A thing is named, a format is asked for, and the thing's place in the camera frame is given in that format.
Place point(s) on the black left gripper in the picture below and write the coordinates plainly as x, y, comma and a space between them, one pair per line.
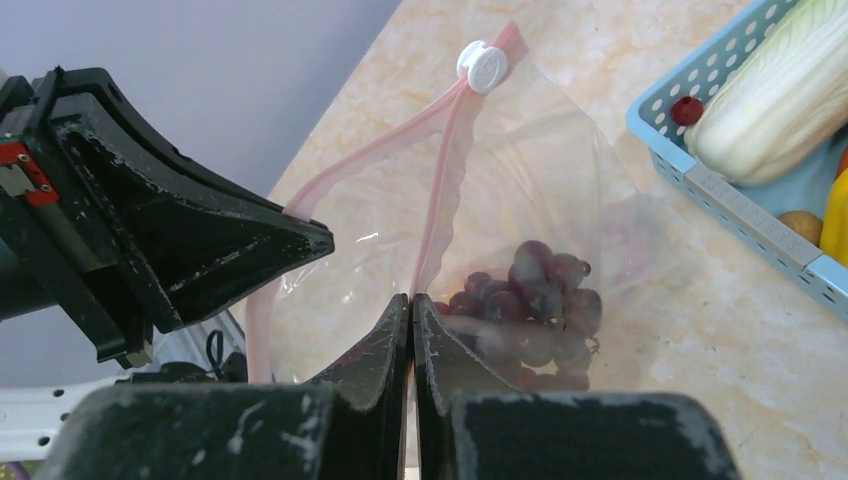
119, 227

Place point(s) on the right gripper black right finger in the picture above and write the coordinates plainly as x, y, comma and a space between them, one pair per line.
473, 425

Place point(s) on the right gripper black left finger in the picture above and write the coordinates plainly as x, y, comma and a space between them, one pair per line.
346, 423

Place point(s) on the dark red toy grapes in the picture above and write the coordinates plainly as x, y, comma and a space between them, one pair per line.
536, 327

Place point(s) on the clear zip bag pink dots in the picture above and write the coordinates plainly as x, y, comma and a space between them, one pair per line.
496, 155

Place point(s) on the light blue plastic basket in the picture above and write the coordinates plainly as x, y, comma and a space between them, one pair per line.
749, 212

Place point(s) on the small red toy cherry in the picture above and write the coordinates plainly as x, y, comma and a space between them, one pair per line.
686, 111

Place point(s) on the small brown toy potato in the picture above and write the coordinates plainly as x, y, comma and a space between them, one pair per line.
805, 224

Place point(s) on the yellow toy bell pepper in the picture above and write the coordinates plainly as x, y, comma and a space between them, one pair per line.
833, 240

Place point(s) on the green white toy cabbage stalk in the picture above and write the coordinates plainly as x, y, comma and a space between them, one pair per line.
783, 102

